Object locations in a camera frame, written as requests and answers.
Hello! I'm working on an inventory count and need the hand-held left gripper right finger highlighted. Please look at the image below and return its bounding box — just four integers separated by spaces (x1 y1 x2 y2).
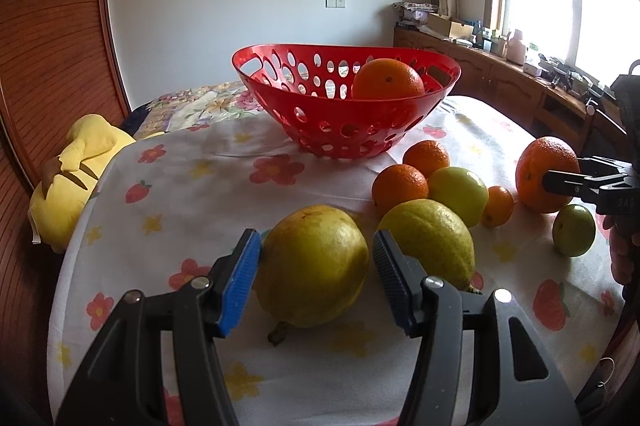
372 229 583 426

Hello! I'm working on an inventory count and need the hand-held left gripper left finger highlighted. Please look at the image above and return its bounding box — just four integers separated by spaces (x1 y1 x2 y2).
55 229 263 426

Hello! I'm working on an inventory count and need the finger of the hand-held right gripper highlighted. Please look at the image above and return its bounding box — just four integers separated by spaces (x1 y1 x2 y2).
577 156 635 177
544 170 632 203

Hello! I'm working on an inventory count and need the large orange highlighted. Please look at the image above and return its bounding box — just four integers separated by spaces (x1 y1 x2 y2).
515 136 582 214
352 59 426 100

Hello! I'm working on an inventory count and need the small green apple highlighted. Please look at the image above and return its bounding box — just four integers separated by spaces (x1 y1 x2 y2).
552 204 597 257

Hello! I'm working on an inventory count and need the large yellow-green apple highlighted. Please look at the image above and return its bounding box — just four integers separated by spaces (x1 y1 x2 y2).
376 199 478 294
252 205 370 347

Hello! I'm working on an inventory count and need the small orange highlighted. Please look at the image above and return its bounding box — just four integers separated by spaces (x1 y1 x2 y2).
481 185 515 227

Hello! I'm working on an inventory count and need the round yellow-green apple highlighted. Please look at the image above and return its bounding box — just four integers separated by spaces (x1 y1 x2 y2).
427 167 490 228

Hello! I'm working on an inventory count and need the medium orange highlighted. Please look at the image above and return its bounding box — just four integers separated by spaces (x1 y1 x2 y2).
402 139 451 179
371 163 430 217

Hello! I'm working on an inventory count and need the red perforated plastic basket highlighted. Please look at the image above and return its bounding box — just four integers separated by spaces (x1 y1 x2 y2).
231 44 462 160

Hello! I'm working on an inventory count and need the person's right hand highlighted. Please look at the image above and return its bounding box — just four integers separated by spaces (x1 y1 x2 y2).
610 225 640 287

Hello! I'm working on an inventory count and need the wooden sideboard cabinet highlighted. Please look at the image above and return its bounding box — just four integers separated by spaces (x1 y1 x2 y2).
392 26 626 152

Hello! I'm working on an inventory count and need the white floral tablecloth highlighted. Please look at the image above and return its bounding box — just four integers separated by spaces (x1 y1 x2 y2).
47 95 628 426

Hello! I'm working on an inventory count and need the white plastic jug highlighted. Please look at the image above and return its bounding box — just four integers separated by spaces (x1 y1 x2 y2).
506 30 526 62

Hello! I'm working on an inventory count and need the colourful floral quilt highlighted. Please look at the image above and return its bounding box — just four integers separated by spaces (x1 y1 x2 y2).
132 81 261 139

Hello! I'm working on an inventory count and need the cardboard box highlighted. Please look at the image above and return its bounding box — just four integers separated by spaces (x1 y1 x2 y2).
428 13 473 40

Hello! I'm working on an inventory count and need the dark blue cloth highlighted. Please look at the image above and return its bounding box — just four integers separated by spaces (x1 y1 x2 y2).
124 104 151 130

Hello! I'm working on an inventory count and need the yellow plush toy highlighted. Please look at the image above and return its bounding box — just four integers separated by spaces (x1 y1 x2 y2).
28 113 137 253

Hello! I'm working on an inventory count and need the pile of folded cloth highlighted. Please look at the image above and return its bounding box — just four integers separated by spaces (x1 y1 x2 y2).
392 1 438 27

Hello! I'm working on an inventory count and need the wooden wardrobe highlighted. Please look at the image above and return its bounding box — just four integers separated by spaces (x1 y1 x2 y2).
0 0 133 426

